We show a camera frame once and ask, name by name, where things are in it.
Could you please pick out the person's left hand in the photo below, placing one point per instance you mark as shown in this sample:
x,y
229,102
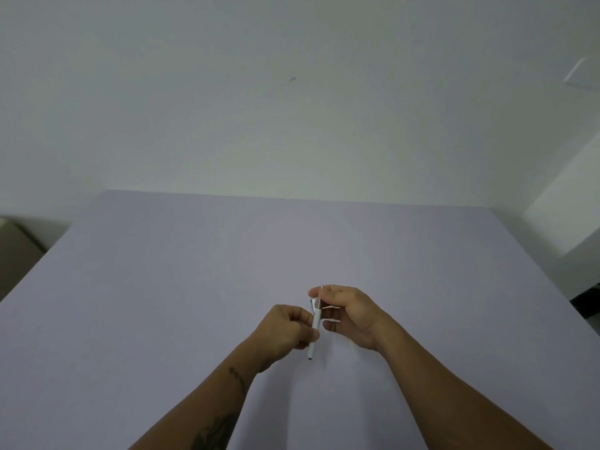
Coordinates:
x,y
279,333

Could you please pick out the person's right hand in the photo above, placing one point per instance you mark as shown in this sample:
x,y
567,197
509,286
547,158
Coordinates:
x,y
352,318

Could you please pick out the person's right middle finger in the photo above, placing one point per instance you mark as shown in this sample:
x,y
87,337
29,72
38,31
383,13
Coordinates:
x,y
331,314

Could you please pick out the person's right forearm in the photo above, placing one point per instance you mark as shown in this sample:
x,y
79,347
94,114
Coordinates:
x,y
445,393

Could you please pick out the person's left forearm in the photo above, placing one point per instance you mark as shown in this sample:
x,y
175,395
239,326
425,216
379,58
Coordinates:
x,y
206,407

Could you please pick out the person's left thumb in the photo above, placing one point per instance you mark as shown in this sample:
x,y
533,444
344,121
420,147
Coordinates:
x,y
300,313

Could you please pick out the person's right thumb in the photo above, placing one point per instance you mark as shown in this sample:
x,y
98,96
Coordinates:
x,y
328,291

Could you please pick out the white pen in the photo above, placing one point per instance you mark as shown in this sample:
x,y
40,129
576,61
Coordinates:
x,y
314,328

